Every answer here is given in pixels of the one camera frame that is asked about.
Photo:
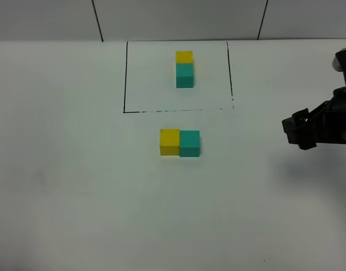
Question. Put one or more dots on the template yellow cube block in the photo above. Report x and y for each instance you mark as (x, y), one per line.
(184, 57)

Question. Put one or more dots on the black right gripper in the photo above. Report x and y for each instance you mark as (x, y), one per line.
(328, 123)

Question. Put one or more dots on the template teal cube block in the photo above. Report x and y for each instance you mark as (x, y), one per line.
(184, 75)

